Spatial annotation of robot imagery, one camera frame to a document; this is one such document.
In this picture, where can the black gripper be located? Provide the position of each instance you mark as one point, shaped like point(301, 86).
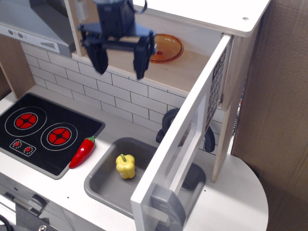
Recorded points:
point(117, 30)

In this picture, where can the orange glass bowl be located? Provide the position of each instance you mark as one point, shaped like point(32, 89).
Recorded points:
point(168, 48)

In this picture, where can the dark grey toy faucet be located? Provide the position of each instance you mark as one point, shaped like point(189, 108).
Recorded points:
point(209, 144)

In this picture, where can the brown cardboard box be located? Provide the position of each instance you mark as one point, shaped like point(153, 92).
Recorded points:
point(272, 130)

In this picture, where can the black metal base plate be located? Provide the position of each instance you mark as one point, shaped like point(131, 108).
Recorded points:
point(31, 222)

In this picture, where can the red toy chili pepper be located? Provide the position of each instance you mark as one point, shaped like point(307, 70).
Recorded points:
point(84, 150)

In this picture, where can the grey toy sink basin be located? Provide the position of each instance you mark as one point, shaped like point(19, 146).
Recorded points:
point(105, 185)

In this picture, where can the grey range hood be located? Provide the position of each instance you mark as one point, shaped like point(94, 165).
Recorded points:
point(37, 23)

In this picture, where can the white wooden microwave cabinet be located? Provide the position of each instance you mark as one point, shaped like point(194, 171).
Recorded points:
point(166, 85)

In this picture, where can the grey oven knob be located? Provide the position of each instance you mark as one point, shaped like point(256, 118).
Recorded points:
point(37, 202)

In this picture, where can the white toy microwave door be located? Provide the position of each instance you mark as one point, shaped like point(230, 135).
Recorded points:
point(156, 196)

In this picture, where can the black toy stovetop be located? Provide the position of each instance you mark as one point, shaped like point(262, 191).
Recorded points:
point(44, 135)

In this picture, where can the yellow toy bell pepper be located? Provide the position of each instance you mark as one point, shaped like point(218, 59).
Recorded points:
point(125, 166)

